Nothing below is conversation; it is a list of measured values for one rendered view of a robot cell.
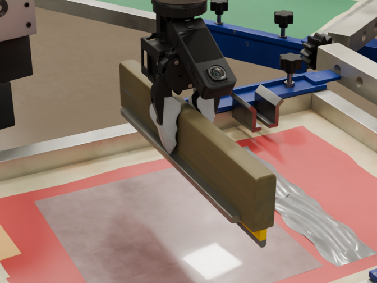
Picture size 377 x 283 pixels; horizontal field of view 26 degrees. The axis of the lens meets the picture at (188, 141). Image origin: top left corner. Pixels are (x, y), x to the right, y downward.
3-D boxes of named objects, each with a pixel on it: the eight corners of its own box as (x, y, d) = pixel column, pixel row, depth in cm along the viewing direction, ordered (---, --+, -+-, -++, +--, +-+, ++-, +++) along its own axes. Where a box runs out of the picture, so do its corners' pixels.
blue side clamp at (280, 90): (185, 146, 145) (185, 110, 142) (173, 135, 149) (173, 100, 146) (325, 113, 157) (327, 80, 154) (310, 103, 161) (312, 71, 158)
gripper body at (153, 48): (188, 68, 117) (188, -15, 111) (217, 90, 110) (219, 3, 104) (139, 77, 114) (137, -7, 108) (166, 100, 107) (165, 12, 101)
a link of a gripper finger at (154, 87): (176, 119, 112) (185, 59, 109) (182, 124, 111) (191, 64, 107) (145, 121, 110) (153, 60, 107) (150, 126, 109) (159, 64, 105)
